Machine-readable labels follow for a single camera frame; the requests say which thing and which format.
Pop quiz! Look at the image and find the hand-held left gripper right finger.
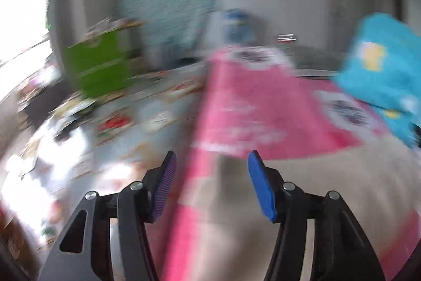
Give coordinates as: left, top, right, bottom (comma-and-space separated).
248, 151, 385, 281

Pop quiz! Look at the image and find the printed floor sheet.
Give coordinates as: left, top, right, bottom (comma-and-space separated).
20, 64, 211, 170

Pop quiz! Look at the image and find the beige zip jacket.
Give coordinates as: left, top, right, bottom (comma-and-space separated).
178, 139, 421, 281

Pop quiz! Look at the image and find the green paper shopping bag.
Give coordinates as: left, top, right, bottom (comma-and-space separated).
66, 31, 132, 97

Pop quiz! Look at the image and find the pink floral fleece blanket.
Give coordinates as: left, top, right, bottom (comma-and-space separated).
164, 47, 392, 281

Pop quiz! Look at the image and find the pink turquoise printed quilt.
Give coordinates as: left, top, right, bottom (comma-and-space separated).
332, 13, 421, 148

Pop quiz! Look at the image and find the grey patterned pillow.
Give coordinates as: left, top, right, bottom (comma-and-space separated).
289, 44, 349, 77

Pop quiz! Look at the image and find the blue water jug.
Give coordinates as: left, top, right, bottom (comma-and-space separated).
224, 9, 254, 45

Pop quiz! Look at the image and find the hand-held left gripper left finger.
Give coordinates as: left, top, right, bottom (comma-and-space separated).
39, 150, 177, 281

